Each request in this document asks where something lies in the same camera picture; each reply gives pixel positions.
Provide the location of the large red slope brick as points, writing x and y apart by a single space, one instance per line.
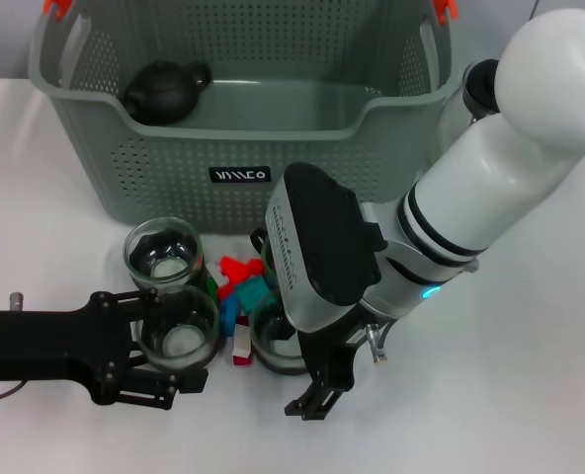
235 269

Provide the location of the black clay teapot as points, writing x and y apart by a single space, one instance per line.
161 94

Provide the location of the white and red block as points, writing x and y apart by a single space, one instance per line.
242 361

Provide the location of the teal square toy brick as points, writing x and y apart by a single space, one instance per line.
253 293

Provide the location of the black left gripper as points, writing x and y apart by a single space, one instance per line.
50 345

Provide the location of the grey-green perforated storage bin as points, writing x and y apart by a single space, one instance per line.
322 168

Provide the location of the small red toy brick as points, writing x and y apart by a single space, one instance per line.
225 292
258 266

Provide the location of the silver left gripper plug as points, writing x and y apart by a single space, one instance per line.
16 301

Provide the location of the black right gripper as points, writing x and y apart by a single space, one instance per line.
337 360

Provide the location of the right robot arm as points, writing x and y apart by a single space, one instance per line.
495 163

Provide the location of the small green toy brick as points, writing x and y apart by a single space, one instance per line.
211 287

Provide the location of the blue toy brick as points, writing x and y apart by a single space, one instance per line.
229 316

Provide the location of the orange bin latch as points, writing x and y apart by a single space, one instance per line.
444 11
58 10

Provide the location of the white toy brick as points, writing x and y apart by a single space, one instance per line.
243 340
216 270

